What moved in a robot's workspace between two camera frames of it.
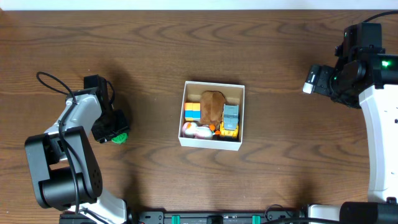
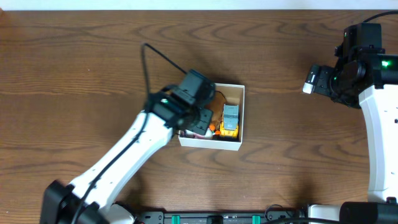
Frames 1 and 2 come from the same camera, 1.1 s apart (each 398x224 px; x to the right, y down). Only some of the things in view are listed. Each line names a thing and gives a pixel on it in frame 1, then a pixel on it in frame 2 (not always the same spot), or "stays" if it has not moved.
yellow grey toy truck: (229, 127) stays
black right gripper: (322, 86) stays
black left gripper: (109, 131) to (203, 121)
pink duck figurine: (191, 129) stays
